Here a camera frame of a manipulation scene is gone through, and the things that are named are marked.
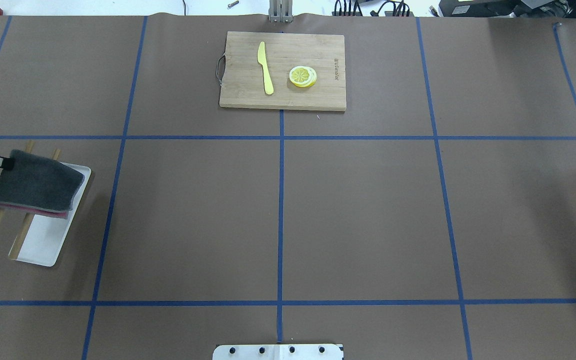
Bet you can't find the pink cloth under grey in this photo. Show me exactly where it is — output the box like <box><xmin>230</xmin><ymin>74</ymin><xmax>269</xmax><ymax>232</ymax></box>
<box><xmin>0</xmin><ymin>202</ymin><xmax>69</xmax><ymax>219</ymax></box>

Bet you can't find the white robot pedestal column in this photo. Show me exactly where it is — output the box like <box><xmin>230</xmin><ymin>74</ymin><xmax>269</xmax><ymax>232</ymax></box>
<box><xmin>212</xmin><ymin>343</ymin><xmax>345</xmax><ymax>360</ymax></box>

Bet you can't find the yellow plastic knife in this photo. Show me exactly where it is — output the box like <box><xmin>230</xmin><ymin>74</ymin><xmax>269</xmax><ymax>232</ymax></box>
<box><xmin>256</xmin><ymin>41</ymin><xmax>275</xmax><ymax>96</ymax></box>

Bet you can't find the white rectangular tray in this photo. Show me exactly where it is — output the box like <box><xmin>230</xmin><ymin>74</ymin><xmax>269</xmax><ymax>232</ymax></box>
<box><xmin>8</xmin><ymin>162</ymin><xmax>93</xmax><ymax>267</ymax></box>

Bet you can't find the aluminium frame post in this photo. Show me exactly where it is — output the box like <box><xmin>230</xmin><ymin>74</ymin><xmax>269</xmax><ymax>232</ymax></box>
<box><xmin>268</xmin><ymin>0</ymin><xmax>294</xmax><ymax>23</ymax></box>

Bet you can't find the yellow lemon slice toy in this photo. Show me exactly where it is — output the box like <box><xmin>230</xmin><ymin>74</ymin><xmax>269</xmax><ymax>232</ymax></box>
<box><xmin>288</xmin><ymin>65</ymin><xmax>318</xmax><ymax>88</ymax></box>

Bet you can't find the grey wiping cloth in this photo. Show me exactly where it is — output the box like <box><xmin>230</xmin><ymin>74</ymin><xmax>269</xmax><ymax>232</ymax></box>
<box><xmin>0</xmin><ymin>149</ymin><xmax>85</xmax><ymax>214</ymax></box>

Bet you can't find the bamboo cutting board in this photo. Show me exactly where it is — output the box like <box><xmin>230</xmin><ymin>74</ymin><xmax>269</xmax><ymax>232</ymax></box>
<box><xmin>219</xmin><ymin>30</ymin><xmax>347</xmax><ymax>112</ymax></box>

